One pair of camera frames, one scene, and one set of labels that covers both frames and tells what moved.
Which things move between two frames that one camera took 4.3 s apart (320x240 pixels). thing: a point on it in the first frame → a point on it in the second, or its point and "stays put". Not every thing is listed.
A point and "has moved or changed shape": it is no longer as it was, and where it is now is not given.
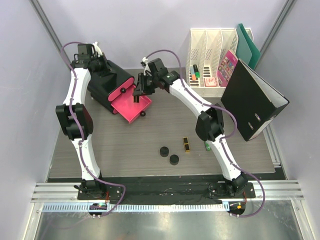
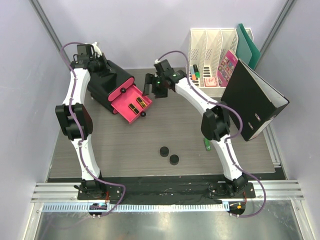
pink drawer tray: x=122 y=101 stays put
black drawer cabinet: x=101 y=87 stays put
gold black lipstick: x=136 y=99 has moved or changed shape
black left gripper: x=100 y=66 stays put
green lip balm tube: x=207 y=146 stays put
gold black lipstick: x=186 y=144 → x=133 y=108
